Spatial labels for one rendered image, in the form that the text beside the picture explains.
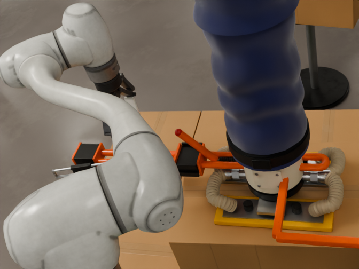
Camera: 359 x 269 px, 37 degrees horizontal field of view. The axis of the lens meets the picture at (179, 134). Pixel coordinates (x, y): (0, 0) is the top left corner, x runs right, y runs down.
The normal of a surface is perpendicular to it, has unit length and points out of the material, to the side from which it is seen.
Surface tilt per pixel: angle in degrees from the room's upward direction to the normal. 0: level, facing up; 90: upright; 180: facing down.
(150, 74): 0
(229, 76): 79
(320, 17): 90
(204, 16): 67
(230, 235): 0
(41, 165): 0
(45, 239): 61
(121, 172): 9
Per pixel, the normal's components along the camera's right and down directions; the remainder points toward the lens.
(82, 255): 0.23, 0.28
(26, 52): -0.22, -0.59
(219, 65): -0.89, 0.29
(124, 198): -0.02, 0.00
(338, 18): -0.47, 0.69
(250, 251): -0.19, 0.71
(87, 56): 0.22, 0.68
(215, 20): -0.58, 0.29
